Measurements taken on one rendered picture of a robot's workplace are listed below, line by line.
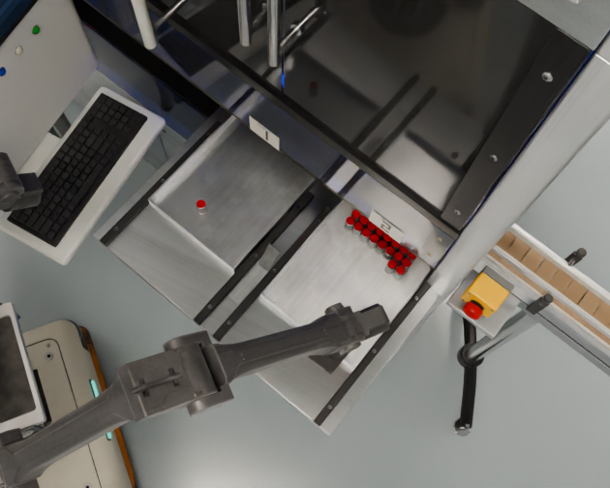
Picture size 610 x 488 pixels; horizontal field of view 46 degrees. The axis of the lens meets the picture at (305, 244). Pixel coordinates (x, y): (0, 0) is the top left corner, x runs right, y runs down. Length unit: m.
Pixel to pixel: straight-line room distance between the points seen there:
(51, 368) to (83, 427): 1.23
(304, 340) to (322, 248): 0.49
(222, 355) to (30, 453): 0.32
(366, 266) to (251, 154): 0.39
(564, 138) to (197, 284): 0.94
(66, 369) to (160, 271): 0.71
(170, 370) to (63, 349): 1.30
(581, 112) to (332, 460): 1.75
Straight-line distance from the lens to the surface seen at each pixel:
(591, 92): 0.90
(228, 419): 2.46
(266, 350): 1.13
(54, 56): 1.81
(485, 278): 1.54
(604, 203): 2.91
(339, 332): 1.27
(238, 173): 1.72
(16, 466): 1.20
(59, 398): 2.27
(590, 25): 0.83
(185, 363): 1.02
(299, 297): 1.62
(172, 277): 1.65
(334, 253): 1.65
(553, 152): 1.01
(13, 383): 1.51
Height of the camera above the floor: 2.45
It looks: 71 degrees down
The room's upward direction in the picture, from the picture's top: 7 degrees clockwise
